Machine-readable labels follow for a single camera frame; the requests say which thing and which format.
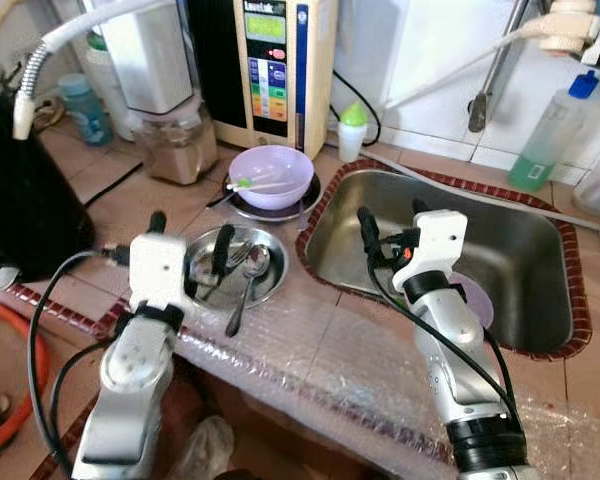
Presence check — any large purple plastic bowl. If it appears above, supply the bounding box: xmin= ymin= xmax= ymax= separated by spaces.
xmin=227 ymin=145 xmax=316 ymax=211

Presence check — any beige faucet filter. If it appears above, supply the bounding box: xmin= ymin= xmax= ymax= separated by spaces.
xmin=538 ymin=0 xmax=600 ymax=63

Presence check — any teal plastic bottle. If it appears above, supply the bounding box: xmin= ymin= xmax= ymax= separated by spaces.
xmin=58 ymin=72 xmax=113 ymax=147

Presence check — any metal fork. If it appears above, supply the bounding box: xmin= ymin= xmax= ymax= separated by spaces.
xmin=195 ymin=245 xmax=253 ymax=301

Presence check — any dish soap bottle blue cap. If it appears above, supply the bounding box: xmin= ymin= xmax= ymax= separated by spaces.
xmin=507 ymin=70 xmax=600 ymax=193

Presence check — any stainless steel sink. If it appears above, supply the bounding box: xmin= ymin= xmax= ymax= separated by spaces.
xmin=302 ymin=165 xmax=576 ymax=356

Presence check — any white spout with metal spiral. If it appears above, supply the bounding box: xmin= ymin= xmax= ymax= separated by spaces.
xmin=12 ymin=0 xmax=181 ymax=141

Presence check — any white grinder with glass jar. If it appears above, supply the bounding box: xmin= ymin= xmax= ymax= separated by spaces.
xmin=80 ymin=0 xmax=221 ymax=187

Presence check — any shallow stainless steel dish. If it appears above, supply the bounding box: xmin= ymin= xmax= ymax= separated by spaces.
xmin=185 ymin=225 xmax=289 ymax=311

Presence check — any steel plate under purple bowl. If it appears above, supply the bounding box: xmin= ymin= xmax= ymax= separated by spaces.
xmin=225 ymin=175 xmax=323 ymax=223

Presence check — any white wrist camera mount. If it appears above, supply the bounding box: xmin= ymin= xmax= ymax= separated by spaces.
xmin=394 ymin=209 xmax=470 ymax=301
xmin=127 ymin=231 xmax=192 ymax=314

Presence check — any metal faucet pipe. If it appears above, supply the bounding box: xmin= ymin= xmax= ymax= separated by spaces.
xmin=468 ymin=0 xmax=531 ymax=134

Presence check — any small purple plastic bowl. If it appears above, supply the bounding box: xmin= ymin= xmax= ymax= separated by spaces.
xmin=450 ymin=270 xmax=495 ymax=331

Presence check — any black ionizer cable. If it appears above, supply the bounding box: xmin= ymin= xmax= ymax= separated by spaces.
xmin=330 ymin=70 xmax=383 ymax=146

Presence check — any beige water ionizer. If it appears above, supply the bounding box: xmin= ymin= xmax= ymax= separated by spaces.
xmin=187 ymin=0 xmax=339 ymax=159

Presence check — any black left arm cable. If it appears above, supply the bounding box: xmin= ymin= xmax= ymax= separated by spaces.
xmin=28 ymin=250 xmax=131 ymax=471

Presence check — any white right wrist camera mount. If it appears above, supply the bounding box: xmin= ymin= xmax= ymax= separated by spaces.
xmin=394 ymin=209 xmax=470 ymax=301

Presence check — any small white bottle green cap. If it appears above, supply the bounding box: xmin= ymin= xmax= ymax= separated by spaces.
xmin=338 ymin=100 xmax=369 ymax=163

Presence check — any white water hose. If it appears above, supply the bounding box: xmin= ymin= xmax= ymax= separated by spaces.
xmin=385 ymin=25 xmax=551 ymax=109

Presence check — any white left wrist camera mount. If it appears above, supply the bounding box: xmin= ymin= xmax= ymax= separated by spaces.
xmin=127 ymin=231 xmax=192 ymax=314

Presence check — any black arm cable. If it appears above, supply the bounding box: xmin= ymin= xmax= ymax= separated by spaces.
xmin=28 ymin=250 xmax=131 ymax=471
xmin=365 ymin=255 xmax=526 ymax=431

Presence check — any grey drain hose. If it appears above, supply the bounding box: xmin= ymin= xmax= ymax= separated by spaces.
xmin=365 ymin=150 xmax=600 ymax=231

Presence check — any black kettle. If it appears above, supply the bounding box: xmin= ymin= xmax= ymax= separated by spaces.
xmin=0 ymin=60 xmax=96 ymax=283

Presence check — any black power cord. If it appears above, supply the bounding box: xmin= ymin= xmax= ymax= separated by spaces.
xmin=80 ymin=160 xmax=146 ymax=211

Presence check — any green and white plastic spoon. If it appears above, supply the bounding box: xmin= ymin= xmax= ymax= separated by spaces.
xmin=227 ymin=177 xmax=301 ymax=193

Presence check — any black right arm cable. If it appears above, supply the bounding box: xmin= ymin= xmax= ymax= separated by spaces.
xmin=365 ymin=255 xmax=526 ymax=431

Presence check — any orange plastic basin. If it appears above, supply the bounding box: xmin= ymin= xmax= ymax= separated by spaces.
xmin=0 ymin=295 xmax=51 ymax=461

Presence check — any metal spoon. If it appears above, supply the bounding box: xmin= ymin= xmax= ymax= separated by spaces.
xmin=225 ymin=245 xmax=273 ymax=338

